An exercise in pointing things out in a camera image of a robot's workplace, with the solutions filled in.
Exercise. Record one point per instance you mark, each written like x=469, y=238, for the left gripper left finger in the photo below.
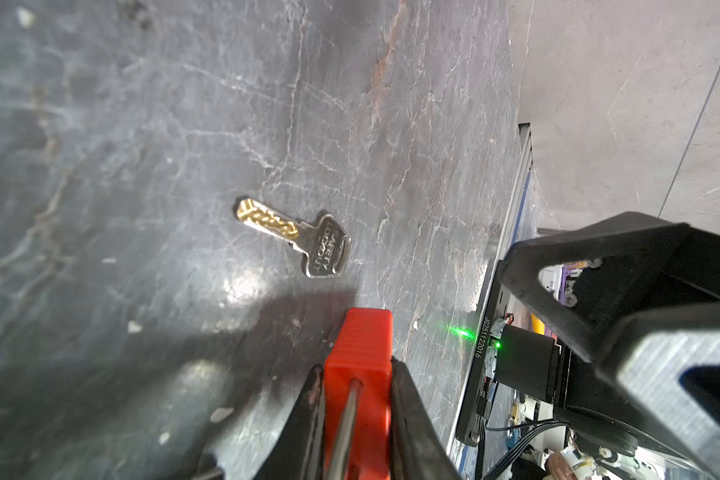
x=299, y=451

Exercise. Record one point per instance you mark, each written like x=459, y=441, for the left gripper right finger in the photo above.
x=415, y=451

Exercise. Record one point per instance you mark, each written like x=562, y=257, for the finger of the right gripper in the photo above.
x=667, y=362
x=635, y=262

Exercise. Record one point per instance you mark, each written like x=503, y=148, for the red padlock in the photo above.
x=362, y=352

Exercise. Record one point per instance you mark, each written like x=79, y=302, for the brass silver key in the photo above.
x=324, y=244

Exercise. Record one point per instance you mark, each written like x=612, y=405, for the aluminium front rail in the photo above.
x=516, y=216

